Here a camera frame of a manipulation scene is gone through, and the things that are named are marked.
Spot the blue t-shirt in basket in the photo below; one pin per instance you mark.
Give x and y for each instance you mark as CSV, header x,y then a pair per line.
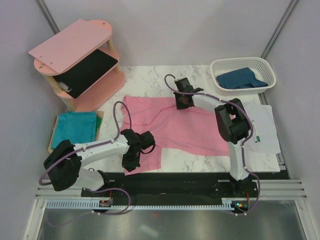
x,y
243,78

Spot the green folded t-shirt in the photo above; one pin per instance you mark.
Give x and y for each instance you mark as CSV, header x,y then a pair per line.
x,y
98,123

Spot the white folded cloth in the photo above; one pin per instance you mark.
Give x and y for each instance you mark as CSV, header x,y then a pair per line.
x,y
265,124

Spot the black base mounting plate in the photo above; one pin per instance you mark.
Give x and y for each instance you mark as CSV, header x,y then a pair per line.
x,y
172,188

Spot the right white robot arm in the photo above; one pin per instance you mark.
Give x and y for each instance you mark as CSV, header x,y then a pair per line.
x,y
231,118

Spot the teal folded t-shirt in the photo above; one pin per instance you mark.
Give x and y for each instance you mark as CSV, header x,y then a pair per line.
x,y
77,127

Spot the white green marker pen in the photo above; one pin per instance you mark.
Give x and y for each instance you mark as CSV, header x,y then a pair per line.
x,y
255,132

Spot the black tablet on shelf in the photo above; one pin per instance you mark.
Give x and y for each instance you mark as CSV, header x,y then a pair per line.
x,y
85,73

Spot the wooden tray board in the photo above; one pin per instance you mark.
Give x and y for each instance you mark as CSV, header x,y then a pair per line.
x,y
97,133

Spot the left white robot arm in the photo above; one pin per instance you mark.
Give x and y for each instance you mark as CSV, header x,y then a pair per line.
x,y
65,166

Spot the white slotted cable duct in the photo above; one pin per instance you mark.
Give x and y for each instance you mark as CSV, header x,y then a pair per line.
x,y
91,204

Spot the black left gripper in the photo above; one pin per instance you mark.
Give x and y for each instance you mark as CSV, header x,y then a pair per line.
x,y
127,164

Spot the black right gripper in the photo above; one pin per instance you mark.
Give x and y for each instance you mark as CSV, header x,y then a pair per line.
x,y
179,106

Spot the pink tiered shelf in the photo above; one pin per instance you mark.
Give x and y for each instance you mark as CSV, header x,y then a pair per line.
x,y
67,48

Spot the white perforated plastic basket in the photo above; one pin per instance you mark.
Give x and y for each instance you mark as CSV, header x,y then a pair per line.
x,y
259,66

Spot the pink t-shirt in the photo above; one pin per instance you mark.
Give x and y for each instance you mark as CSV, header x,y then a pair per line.
x,y
183,138

